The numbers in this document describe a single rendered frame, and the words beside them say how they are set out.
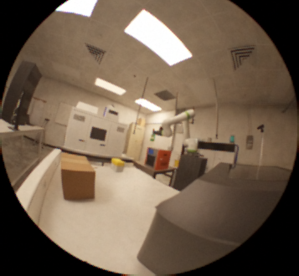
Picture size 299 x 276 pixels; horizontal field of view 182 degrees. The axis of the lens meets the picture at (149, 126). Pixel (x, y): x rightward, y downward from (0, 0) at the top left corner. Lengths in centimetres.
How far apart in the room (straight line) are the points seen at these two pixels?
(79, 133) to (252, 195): 136
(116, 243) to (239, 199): 34
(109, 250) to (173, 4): 190
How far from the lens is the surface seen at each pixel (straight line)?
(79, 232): 40
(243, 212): 15
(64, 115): 441
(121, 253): 37
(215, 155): 198
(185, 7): 157
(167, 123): 112
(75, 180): 46
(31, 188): 42
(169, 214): 15
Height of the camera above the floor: 125
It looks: 9 degrees up
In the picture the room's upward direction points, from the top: 11 degrees clockwise
